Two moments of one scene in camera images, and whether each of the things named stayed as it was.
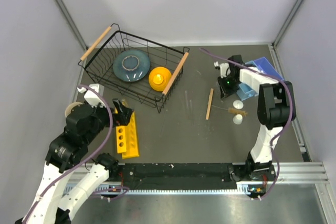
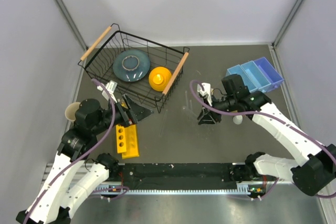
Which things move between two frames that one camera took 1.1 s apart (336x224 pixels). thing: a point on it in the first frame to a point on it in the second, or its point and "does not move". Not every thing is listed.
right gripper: x=225 y=92 to x=207 y=118
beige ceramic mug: x=69 y=109 does not move
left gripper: x=123 y=116 to x=134 y=113
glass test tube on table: x=163 y=123 does not move
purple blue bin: x=265 y=67 does not move
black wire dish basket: x=139 y=68 does not move
